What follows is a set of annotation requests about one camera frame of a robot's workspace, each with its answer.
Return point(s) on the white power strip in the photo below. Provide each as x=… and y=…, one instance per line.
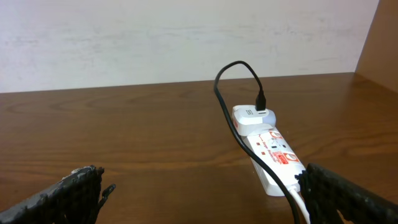
x=274, y=150

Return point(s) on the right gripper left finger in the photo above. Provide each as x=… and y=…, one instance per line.
x=76, y=199

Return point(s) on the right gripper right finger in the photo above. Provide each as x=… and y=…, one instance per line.
x=330, y=198

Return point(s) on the white USB wall charger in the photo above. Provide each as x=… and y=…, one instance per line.
x=248, y=121

